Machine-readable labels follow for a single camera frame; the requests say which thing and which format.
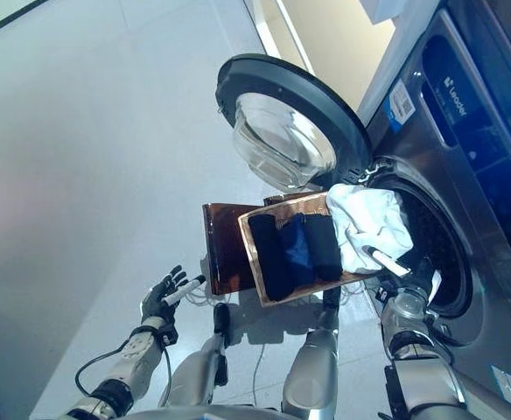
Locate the silver robot leg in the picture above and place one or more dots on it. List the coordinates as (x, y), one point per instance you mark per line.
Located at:
(312, 372)
(194, 376)

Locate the blue cloth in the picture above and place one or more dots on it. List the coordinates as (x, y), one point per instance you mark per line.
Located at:
(297, 249)

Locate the round glass washing machine door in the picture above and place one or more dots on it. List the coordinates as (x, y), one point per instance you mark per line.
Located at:
(282, 127)

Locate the white cloth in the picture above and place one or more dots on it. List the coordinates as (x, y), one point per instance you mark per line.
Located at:
(369, 219)

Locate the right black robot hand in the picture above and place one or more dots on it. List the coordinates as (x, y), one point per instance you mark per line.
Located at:
(391, 264)

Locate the long black cloth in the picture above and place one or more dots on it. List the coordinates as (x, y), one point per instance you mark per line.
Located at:
(268, 258)

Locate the white counter cabinet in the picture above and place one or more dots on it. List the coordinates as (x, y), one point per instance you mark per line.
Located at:
(347, 44)

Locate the brown acrylic stool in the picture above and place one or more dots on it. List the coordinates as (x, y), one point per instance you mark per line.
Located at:
(225, 245)

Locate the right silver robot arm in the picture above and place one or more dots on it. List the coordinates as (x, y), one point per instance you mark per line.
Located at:
(417, 376)

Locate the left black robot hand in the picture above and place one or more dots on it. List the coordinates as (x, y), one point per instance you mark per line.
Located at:
(159, 306)

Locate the right silver robot leg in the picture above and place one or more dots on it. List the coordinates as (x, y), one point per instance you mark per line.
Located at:
(312, 372)

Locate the grey robot torso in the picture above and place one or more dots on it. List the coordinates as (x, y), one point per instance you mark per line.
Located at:
(194, 413)

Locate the dark grey washing machine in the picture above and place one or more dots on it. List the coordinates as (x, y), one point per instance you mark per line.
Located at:
(492, 197)

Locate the rectangular wicker laundry basket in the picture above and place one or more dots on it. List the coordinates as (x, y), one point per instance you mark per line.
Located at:
(249, 249)

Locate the short black cloth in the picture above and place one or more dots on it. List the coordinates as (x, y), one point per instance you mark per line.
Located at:
(323, 245)

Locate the left silver robot leg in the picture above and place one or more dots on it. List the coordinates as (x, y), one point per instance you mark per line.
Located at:
(194, 376)

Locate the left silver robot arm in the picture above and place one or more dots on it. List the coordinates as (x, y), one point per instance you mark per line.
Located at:
(133, 363)

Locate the black baseboard strip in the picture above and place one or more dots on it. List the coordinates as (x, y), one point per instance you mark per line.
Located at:
(10, 19)

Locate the blue white QR sticker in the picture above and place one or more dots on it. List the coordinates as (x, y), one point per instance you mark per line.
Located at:
(399, 105)

